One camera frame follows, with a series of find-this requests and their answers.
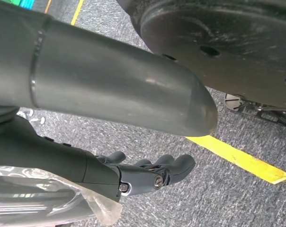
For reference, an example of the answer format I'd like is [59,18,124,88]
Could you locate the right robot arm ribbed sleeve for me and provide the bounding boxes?
[0,105,20,126]

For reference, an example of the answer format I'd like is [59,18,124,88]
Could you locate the clear plastic film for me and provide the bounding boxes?
[0,165,123,227]

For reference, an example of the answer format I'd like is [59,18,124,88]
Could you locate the yellow floor tape frame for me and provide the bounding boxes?
[185,134,286,185]

